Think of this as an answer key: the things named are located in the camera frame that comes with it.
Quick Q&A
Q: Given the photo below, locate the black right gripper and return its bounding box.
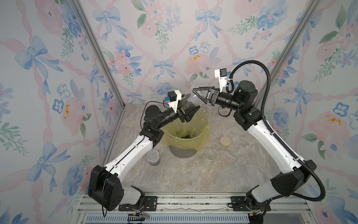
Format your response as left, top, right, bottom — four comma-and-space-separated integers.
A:
196, 85, 244, 113

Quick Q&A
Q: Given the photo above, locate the translucent plastic container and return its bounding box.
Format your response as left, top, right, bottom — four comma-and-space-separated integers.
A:
179, 93, 201, 111

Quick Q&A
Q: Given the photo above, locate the glass jar with tea leaves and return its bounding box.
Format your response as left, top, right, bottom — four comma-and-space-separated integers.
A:
203, 149, 217, 162

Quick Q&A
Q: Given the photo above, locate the beige round jar lid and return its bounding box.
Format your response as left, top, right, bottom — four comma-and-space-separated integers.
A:
220, 136, 232, 147

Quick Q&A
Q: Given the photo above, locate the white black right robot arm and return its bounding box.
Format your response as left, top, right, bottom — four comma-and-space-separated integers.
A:
193, 80, 316, 211

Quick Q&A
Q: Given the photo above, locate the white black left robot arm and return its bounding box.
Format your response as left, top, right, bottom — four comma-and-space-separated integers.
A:
88, 105, 200, 211

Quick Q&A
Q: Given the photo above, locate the yellow plastic bin liner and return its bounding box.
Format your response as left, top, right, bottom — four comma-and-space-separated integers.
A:
161, 109, 211, 151

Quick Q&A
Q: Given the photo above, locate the grey mesh trash bin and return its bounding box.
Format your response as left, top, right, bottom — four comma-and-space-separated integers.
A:
167, 136, 198, 159

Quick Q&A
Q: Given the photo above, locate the small jar with grey lid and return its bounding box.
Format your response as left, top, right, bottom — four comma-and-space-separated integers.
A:
146, 150, 160, 166

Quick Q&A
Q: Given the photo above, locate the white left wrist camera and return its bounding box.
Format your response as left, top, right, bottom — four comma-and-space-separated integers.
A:
165, 90, 182, 113

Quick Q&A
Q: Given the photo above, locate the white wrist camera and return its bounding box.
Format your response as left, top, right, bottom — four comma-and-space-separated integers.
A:
165, 90, 182, 113
214, 68, 234, 93

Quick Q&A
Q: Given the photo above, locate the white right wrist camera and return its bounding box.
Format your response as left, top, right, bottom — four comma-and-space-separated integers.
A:
214, 68, 234, 93

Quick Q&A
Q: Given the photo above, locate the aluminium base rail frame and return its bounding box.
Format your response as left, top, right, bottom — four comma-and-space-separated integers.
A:
72, 192, 318, 224

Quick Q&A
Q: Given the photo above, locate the black corrugated cable conduit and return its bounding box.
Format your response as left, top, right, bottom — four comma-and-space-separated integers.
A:
225, 60, 326, 202

